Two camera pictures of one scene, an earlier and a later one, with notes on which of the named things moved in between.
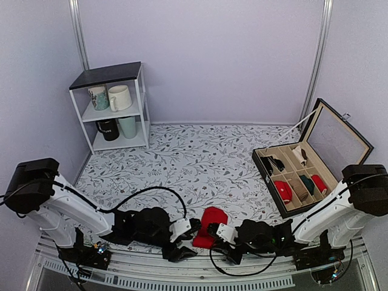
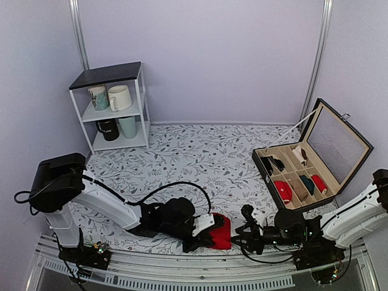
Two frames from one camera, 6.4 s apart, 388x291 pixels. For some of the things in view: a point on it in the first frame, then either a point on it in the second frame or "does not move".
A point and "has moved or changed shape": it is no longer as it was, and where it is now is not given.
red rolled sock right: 321,185 does not move
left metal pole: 76,13 does not move
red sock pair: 211,214 has moved or changed shape
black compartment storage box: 297,176 does not move
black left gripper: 177,254 to 203,239
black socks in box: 268,165 does not move
